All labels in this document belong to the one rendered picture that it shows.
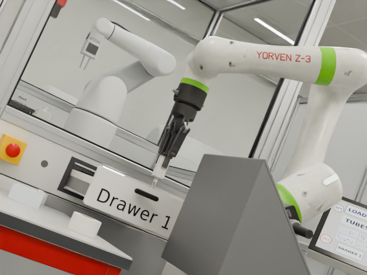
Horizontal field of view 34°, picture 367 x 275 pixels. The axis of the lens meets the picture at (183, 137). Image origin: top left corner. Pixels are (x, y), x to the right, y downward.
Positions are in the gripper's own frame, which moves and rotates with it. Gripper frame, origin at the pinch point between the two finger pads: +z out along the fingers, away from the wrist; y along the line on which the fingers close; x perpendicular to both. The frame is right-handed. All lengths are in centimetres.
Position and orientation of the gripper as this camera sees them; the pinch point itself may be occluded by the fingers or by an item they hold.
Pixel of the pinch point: (161, 167)
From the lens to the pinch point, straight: 178.6
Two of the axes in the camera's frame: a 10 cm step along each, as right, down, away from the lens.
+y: 4.5, 0.3, -8.9
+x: 8.1, 4.0, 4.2
